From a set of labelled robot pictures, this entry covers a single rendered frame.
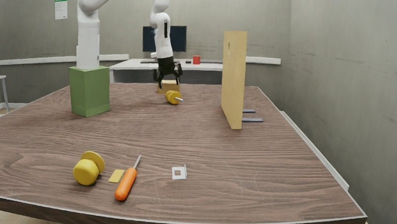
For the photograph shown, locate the yellow flat rectangular plate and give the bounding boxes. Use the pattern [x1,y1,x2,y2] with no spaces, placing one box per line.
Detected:
[108,170,124,183]

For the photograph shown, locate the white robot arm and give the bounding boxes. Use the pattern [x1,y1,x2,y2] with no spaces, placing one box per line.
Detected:
[76,0,173,69]

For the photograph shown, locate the wooden door panel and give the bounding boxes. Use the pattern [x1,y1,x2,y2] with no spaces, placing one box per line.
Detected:
[221,30,247,129]

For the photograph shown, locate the orange-handled screwdriver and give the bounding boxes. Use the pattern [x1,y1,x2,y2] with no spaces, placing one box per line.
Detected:
[114,155,141,201]

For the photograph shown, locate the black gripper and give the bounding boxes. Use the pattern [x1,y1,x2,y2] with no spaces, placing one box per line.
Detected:
[152,56,183,90]

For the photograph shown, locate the tan flat rectangular box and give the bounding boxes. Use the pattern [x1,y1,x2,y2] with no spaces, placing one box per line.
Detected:
[157,80,180,94]

